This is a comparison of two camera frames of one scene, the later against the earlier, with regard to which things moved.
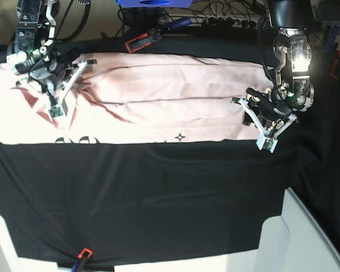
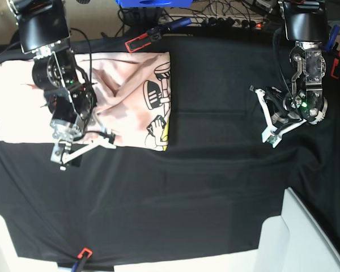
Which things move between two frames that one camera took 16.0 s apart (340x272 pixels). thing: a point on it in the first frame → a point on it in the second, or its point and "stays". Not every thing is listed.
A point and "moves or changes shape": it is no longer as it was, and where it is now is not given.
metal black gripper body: (50, 67) → (63, 151)
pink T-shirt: (131, 98) moves or changes shape
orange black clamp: (153, 35) stays
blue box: (154, 3) stays
